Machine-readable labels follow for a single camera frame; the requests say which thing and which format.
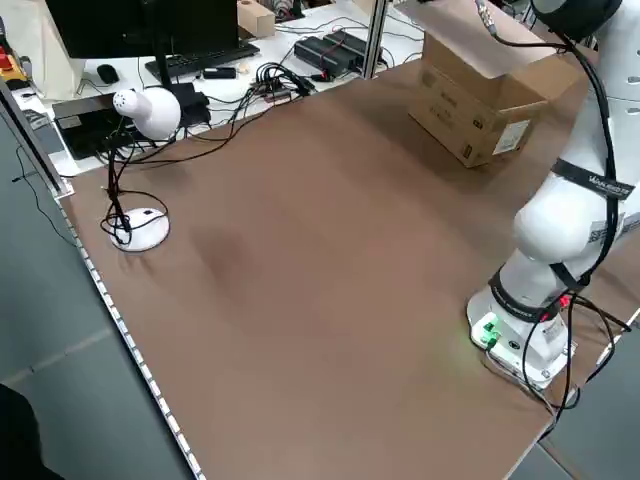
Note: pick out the brown cardboard box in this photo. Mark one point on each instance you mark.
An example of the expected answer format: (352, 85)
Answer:
(450, 120)

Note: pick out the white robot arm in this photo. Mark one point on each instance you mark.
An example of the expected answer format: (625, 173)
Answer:
(550, 225)

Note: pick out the small cardboard box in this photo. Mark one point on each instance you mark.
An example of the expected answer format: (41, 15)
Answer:
(255, 20)

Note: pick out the black adapter block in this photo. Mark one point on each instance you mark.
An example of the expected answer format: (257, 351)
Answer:
(192, 102)

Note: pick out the small black device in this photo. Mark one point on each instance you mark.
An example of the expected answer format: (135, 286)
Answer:
(220, 73)

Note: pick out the white desk lamp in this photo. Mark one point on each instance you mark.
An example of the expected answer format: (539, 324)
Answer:
(150, 117)

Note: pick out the black keyboard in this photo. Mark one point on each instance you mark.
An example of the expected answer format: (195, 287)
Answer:
(215, 56)

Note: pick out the black flat electronic device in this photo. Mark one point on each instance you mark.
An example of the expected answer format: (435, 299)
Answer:
(90, 130)

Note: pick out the black computer mouse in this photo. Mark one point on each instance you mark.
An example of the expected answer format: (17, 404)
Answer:
(108, 73)

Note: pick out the black computer monitor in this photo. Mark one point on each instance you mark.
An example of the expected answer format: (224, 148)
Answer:
(125, 25)

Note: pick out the person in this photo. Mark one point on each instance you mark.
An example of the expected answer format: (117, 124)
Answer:
(20, 440)

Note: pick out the red emergency stop button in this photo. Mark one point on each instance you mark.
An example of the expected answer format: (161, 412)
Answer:
(6, 57)

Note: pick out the aluminium frame post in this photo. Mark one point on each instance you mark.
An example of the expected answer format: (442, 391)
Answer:
(374, 40)

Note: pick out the aluminium frame rail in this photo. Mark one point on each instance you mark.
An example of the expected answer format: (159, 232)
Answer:
(35, 145)

